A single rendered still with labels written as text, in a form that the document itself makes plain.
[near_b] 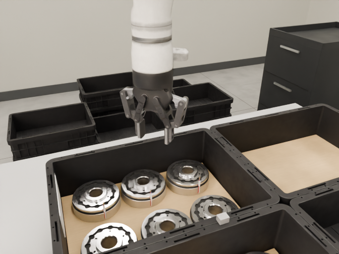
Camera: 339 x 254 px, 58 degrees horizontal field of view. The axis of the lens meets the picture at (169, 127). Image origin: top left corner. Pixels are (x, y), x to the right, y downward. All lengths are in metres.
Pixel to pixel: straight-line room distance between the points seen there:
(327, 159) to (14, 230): 0.86
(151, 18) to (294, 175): 0.55
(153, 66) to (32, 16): 2.90
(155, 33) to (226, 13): 3.53
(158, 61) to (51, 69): 3.02
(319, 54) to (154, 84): 1.50
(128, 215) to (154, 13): 0.42
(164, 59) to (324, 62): 1.54
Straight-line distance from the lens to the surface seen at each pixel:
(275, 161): 0.89
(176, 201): 0.72
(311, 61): 1.99
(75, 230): 0.69
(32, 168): 1.13
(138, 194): 0.69
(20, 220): 0.95
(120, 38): 3.55
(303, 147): 0.98
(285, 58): 2.14
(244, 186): 0.68
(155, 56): 0.53
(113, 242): 0.63
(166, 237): 0.52
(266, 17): 4.41
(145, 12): 0.51
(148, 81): 0.54
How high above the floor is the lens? 1.32
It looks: 29 degrees down
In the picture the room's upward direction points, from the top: straight up
